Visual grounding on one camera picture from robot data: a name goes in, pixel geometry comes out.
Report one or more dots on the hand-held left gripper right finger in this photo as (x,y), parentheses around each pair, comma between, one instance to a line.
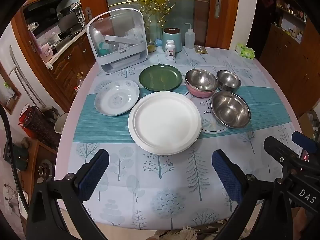
(227,177)

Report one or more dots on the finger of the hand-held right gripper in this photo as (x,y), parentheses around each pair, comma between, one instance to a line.
(303,141)
(277,148)

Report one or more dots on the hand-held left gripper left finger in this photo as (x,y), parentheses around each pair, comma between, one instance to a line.
(93,173)

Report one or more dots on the large steel bowl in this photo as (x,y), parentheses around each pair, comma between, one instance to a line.
(230,108)

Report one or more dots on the large white plate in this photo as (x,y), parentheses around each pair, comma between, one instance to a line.
(165,122)

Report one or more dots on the green plate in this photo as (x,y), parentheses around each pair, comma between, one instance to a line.
(160,77)

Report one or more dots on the cardboard box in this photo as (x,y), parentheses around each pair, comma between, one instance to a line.
(308,123)

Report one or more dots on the white bucket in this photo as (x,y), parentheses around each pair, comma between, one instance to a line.
(60,123)

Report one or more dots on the tree print tablecloth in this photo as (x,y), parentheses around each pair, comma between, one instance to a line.
(160,180)

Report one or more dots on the red bag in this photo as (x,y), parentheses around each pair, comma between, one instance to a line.
(41,127)

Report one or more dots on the white floral plate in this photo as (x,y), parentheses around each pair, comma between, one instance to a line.
(116,98)

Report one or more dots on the small steel bowl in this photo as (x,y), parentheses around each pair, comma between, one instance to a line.
(228,80)

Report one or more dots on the cooking oil bottle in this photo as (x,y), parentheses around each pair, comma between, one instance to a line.
(79,82)

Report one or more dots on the wooden shelf cabinet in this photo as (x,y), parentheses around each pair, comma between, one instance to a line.
(287,45)

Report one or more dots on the pink steel bowl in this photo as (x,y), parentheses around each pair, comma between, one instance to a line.
(201,81)

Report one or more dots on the green wet wipes pack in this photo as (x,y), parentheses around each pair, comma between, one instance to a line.
(245,51)

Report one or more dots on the pill blister pack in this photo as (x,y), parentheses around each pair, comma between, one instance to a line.
(200,49)

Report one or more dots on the white bottle with teal cap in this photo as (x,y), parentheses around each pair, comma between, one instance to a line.
(100,43)

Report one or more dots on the pink kitchen appliance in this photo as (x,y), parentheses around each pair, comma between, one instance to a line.
(46,52)

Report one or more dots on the white pill bottle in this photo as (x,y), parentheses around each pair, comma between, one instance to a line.
(170,51)

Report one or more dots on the small yellow dish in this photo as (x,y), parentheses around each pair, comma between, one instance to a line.
(151,47)

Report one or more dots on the clear squeeze bottle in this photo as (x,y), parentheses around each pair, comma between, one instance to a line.
(189,38)

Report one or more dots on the teal canister with brown lid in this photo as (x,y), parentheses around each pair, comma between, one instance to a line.
(172,36)

